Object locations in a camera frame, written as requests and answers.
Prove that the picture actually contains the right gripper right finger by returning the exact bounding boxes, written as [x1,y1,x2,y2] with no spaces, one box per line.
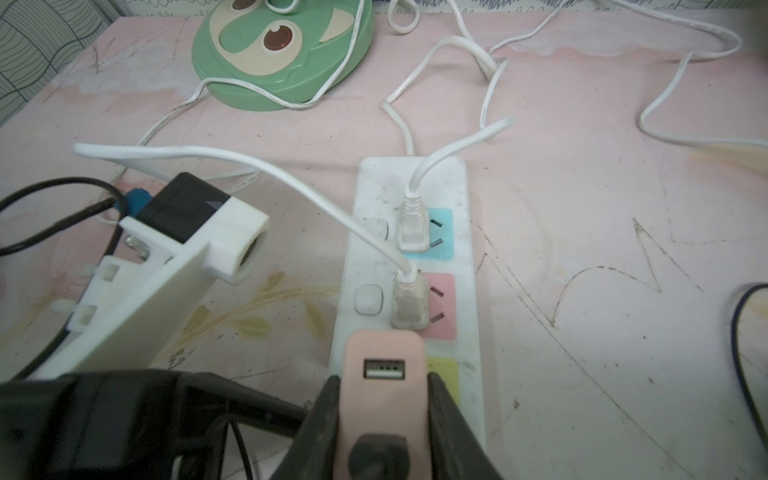
[427,372,501,480]

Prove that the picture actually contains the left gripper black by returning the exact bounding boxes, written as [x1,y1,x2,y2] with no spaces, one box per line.
[1,370,308,479]

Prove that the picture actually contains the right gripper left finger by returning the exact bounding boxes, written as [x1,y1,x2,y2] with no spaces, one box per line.
[271,375,341,480]

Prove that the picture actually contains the pink USB charger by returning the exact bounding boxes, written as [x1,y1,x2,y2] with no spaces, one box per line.
[333,330,432,479]

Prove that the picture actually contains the white power strip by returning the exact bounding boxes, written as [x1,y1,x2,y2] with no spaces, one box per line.
[329,157,486,444]

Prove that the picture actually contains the white plug of face fan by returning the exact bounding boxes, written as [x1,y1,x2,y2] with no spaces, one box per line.
[390,270,430,331]

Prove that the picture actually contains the white plug of green fan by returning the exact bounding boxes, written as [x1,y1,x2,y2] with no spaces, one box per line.
[396,187,430,253]

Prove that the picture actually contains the large green fan with face base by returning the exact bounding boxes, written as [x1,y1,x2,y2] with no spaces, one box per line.
[191,1,375,104]

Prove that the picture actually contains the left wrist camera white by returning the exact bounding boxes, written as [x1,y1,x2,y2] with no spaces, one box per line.
[28,173,269,380]

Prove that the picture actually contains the white cable of face fan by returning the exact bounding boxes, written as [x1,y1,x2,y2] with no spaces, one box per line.
[73,0,415,283]

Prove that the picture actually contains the black cable of white fan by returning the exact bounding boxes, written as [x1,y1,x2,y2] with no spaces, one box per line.
[730,283,768,451]

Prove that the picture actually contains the white cable of green fan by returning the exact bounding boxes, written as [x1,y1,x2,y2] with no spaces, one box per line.
[380,0,768,199]

